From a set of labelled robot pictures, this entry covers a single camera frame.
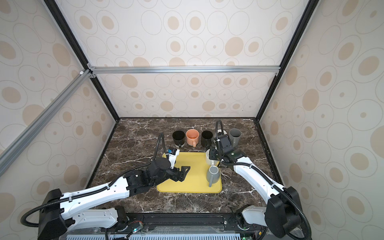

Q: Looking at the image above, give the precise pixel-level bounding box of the tall grey mug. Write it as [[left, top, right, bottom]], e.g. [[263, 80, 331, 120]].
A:
[[229, 128, 242, 148]]

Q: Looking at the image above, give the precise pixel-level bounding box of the short grey mug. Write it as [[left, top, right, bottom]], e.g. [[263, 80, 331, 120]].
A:
[[206, 166, 220, 188]]

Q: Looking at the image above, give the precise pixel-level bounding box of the peach mug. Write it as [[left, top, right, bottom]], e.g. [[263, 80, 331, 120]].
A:
[[186, 129, 200, 148]]

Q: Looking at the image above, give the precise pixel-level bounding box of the black mug white base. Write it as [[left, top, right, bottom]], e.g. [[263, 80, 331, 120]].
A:
[[172, 130, 186, 149]]

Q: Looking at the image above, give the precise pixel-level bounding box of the white round mug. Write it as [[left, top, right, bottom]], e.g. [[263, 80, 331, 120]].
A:
[[217, 130, 227, 135]]

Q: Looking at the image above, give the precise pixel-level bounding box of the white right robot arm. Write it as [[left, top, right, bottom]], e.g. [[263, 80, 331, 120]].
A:
[[209, 133, 312, 240]]

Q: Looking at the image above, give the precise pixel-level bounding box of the cream mug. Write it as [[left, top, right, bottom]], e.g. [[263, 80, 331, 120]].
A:
[[206, 150, 219, 166]]

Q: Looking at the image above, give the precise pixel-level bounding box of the yellow tray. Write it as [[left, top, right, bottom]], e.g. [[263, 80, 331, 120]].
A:
[[157, 152, 222, 194]]

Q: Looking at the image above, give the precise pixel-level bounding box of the aluminium crossbar back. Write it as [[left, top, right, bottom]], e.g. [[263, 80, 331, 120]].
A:
[[90, 65, 281, 74]]

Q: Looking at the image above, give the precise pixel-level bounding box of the aluminium crossbar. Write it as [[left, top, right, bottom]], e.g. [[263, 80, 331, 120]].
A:
[[1, 69, 91, 175], [90, 65, 281, 74]]

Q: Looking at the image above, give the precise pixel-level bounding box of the aluminium crossbar left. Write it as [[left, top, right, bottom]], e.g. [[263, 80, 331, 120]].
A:
[[1, 69, 91, 175]]

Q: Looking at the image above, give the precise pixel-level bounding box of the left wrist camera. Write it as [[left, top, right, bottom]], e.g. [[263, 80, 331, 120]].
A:
[[166, 147, 180, 169]]

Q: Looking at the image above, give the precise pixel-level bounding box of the black corrugated cable right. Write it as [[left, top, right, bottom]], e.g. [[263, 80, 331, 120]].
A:
[[214, 119, 313, 240]]

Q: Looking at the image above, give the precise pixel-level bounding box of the black corrugated cable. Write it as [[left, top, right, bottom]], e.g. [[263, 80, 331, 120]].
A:
[[20, 132, 169, 228], [214, 119, 313, 240]]

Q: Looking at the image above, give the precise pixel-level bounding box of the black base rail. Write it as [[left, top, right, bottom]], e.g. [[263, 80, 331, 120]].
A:
[[60, 213, 267, 240]]

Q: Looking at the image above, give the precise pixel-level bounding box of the black corrugated cable left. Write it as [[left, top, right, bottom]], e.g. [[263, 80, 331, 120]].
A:
[[20, 132, 169, 228]]

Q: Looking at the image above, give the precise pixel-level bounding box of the black right corner post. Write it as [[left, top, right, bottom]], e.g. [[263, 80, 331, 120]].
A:
[[255, 0, 319, 123]]

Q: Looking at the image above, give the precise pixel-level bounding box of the black corner frame post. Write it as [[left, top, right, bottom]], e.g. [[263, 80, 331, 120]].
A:
[[44, 0, 120, 122]]

